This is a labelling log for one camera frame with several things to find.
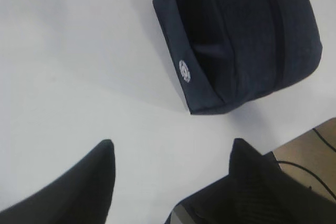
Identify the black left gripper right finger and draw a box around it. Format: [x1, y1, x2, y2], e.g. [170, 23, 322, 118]
[166, 138, 335, 223]

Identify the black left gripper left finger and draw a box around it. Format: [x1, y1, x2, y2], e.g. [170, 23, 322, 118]
[1, 140, 116, 223]

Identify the navy blue fabric bag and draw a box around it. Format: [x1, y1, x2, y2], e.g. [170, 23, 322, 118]
[153, 0, 322, 115]

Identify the black floor cable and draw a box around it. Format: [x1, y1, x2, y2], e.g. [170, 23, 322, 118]
[277, 128, 336, 198]

